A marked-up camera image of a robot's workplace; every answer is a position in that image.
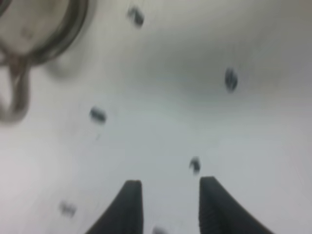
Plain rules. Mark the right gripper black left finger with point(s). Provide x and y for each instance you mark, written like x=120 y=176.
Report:
x=125 y=214

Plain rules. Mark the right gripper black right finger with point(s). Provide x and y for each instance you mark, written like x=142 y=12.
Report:
x=220 y=213

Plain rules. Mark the stainless steel teapot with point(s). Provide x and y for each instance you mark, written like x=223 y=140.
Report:
x=33 y=32

